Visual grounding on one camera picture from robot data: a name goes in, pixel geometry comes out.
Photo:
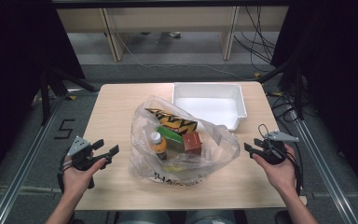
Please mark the white plastic bin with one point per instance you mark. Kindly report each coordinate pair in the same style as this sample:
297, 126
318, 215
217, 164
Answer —
211, 105

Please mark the black metal stand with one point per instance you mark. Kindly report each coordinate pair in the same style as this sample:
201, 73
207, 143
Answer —
298, 93
45, 99

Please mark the black floor tape numeral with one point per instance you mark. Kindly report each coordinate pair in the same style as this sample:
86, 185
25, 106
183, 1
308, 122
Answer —
66, 128

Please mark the orange juice bottle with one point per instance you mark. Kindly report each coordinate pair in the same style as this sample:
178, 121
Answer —
159, 146

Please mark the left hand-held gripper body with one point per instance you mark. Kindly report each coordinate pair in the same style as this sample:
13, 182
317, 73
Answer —
79, 146

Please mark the brown carton box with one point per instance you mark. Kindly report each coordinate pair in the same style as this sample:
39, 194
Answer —
192, 143

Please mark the person's right leg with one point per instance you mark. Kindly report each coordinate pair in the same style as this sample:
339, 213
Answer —
211, 217

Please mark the person's right hand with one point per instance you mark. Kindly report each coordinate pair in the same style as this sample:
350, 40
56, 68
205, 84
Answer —
281, 175

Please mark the person's leg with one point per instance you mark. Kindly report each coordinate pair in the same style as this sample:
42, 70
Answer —
211, 217
143, 217

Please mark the clear plastic bag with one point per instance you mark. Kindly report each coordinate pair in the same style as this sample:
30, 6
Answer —
217, 146

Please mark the black curtain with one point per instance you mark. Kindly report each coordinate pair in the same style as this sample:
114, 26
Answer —
338, 62
12, 62

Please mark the yellow item in bag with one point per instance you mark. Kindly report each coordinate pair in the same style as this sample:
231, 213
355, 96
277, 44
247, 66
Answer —
172, 169

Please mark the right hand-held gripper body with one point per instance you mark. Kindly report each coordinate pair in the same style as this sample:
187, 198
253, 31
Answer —
273, 155

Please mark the metal floor rail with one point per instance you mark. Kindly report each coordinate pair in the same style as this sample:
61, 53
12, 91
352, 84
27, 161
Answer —
18, 177
329, 180

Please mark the person's left leg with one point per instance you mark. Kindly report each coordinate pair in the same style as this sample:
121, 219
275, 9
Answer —
143, 217

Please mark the black yellow chips bag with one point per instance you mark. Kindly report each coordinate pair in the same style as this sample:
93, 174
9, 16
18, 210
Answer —
174, 122

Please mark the beige wooden desk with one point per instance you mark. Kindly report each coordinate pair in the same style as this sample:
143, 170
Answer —
167, 18

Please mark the person's left hand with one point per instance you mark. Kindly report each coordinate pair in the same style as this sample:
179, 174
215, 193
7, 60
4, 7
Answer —
77, 182

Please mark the green snack packet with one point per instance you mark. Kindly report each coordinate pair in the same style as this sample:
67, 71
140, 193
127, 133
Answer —
169, 134

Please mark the yellow floor tape piece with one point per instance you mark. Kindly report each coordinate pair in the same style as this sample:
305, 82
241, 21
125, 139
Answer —
257, 75
276, 93
71, 97

